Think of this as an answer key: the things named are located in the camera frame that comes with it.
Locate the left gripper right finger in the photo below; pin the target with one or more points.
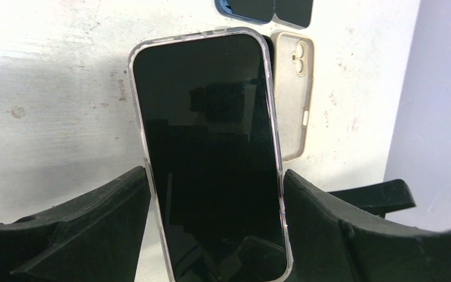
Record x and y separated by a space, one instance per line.
332 240

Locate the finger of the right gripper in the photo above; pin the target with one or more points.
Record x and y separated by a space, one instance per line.
379 199

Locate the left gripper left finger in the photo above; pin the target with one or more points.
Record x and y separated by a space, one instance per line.
96 236

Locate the phone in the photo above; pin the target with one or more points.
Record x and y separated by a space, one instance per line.
256 11
206 114

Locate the beige phone case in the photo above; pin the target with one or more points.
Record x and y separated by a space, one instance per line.
293 80

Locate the black smartphone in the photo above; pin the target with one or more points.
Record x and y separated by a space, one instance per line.
294 13

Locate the black phone case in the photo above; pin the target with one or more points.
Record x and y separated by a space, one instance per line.
271 50

